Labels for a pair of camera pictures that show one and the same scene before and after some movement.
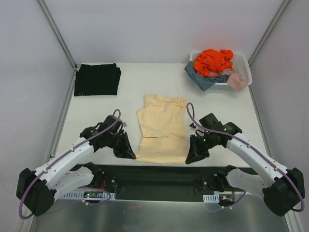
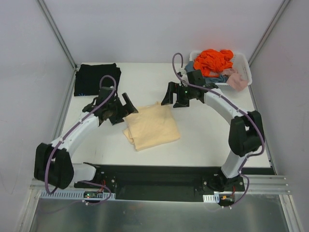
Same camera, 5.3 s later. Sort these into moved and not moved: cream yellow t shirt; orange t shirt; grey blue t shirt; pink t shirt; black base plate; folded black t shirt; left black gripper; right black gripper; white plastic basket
Moved: left black gripper; right black gripper; cream yellow t shirt
Not moved: white plastic basket; pink t shirt; black base plate; grey blue t shirt; orange t shirt; folded black t shirt
